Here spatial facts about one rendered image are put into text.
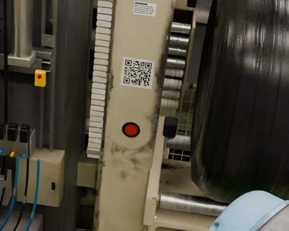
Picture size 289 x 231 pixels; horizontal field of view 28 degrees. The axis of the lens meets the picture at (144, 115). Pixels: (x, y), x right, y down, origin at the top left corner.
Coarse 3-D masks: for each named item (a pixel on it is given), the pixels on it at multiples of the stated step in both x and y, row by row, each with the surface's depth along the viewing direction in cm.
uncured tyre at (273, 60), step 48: (240, 0) 120; (288, 0) 118; (240, 48) 115; (288, 48) 114; (240, 96) 115; (288, 96) 114; (192, 144) 155; (240, 144) 118; (288, 144) 117; (240, 192) 128; (288, 192) 125
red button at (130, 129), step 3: (126, 126) 143; (129, 126) 143; (132, 126) 143; (135, 126) 143; (126, 129) 143; (129, 129) 143; (132, 129) 143; (135, 129) 143; (126, 132) 144; (129, 132) 144; (132, 132) 144; (135, 132) 143; (129, 135) 144; (132, 135) 144
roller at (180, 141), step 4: (176, 136) 169; (180, 136) 170; (184, 136) 170; (188, 136) 170; (168, 140) 169; (172, 140) 169; (176, 140) 169; (180, 140) 169; (184, 140) 169; (188, 140) 169; (168, 144) 169; (172, 144) 169; (176, 144) 169; (180, 144) 169; (184, 144) 169; (188, 144) 169; (176, 148) 170; (180, 148) 170; (184, 148) 169; (188, 148) 169
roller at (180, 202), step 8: (168, 192) 146; (176, 192) 147; (160, 200) 145; (168, 200) 145; (176, 200) 145; (184, 200) 145; (192, 200) 145; (200, 200) 145; (208, 200) 145; (160, 208) 147; (168, 208) 145; (176, 208) 145; (184, 208) 145; (192, 208) 145; (200, 208) 144; (208, 208) 144; (216, 208) 144; (224, 208) 144
